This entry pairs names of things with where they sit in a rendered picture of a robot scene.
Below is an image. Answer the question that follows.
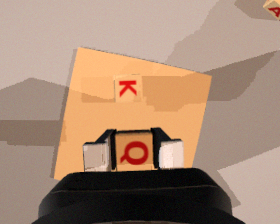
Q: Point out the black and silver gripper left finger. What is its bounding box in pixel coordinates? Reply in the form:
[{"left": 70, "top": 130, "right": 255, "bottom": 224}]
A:
[{"left": 82, "top": 129, "right": 117, "bottom": 172}]

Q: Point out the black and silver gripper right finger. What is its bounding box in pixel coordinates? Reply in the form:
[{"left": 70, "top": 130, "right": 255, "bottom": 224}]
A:
[{"left": 150, "top": 127, "right": 184, "bottom": 169}]

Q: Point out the orange square mat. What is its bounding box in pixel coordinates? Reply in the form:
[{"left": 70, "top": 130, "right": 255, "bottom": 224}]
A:
[{"left": 54, "top": 47, "right": 212, "bottom": 180}]

